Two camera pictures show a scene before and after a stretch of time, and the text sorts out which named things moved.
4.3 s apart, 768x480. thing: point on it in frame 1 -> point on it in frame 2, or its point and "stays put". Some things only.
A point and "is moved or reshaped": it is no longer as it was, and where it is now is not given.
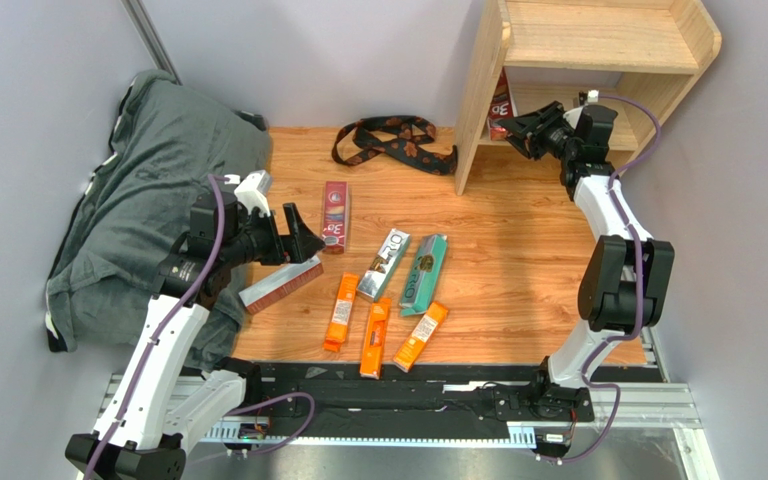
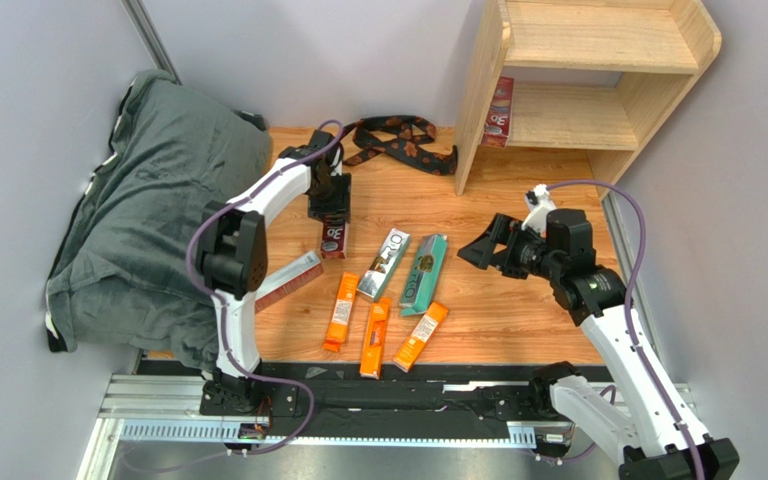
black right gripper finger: x=522 y=125 -> x=498 y=232
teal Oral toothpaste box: x=424 y=274 stays put
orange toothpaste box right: x=420 y=337 stays put
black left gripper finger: x=298 y=226 -> x=344 y=197
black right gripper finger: x=528 y=144 -> x=481 y=253
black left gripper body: x=267 y=244 -> x=330 y=184
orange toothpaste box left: x=342 y=311 stays put
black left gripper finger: x=303 y=243 -> x=319 y=204
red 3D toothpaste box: x=336 y=217 stays put
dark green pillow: x=168 y=146 stays put
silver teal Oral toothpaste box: x=385 y=261 stays put
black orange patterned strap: x=420 y=151 stays put
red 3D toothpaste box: x=501 y=108 is moved or reshaped
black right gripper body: x=537 y=133 -> x=507 y=242
